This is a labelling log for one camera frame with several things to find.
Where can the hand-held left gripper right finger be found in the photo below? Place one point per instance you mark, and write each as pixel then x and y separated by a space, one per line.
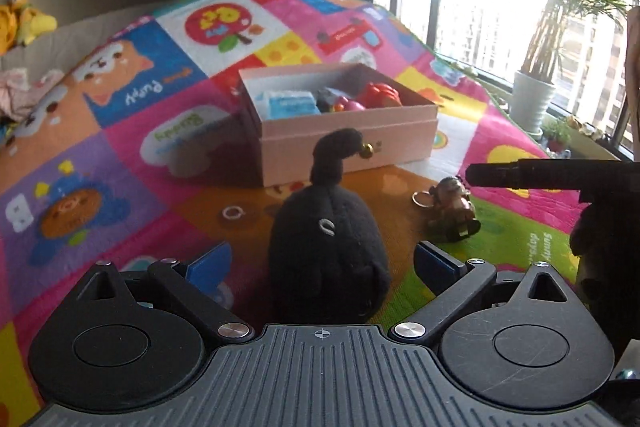
pixel 440 267

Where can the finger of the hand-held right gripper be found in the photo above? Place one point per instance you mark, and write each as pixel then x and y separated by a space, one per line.
pixel 550 177

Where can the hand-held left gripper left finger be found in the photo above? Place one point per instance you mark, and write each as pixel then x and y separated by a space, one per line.
pixel 210 269

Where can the black plush toy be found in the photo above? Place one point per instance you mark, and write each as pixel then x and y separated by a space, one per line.
pixel 325 257

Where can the pink cardboard box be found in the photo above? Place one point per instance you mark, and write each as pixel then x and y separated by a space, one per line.
pixel 400 137

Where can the red plastic toy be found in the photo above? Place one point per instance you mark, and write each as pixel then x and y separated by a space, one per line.
pixel 380 96

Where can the pink ball toy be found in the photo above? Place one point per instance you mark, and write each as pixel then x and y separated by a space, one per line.
pixel 356 106

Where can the blue white tissue packet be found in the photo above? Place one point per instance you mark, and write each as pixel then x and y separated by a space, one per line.
pixel 287 104

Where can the pale grey object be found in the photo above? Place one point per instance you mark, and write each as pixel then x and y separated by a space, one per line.
pixel 330 99

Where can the small potted plant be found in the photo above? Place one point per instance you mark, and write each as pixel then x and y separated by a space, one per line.
pixel 557 137

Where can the windowsill trinkets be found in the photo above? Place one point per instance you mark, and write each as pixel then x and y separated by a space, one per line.
pixel 585 128

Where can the palm plant in white pot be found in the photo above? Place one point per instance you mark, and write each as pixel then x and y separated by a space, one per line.
pixel 532 99

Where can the colourful printed play mat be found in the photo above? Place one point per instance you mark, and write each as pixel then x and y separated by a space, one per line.
pixel 125 167

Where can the pink white clothes pile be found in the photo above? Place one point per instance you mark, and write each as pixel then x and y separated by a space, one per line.
pixel 20 94

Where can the grey sofa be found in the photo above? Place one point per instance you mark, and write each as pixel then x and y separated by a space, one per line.
pixel 100 27

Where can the yellow plush toy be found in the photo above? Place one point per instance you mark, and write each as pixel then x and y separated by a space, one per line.
pixel 25 19

